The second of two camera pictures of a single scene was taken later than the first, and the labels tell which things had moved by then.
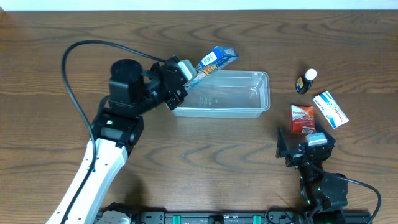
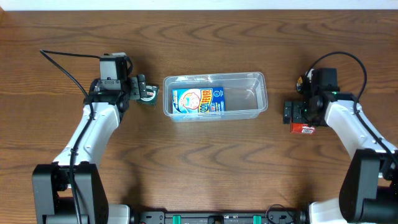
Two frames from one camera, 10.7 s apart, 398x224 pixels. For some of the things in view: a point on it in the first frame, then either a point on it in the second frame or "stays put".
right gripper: [304, 152] -> [296, 112]
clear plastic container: [227, 94] stays put
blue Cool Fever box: [219, 56] -> [198, 100]
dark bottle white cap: [305, 82] stays put
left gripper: [175, 82] -> [134, 88]
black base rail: [239, 217] stays put
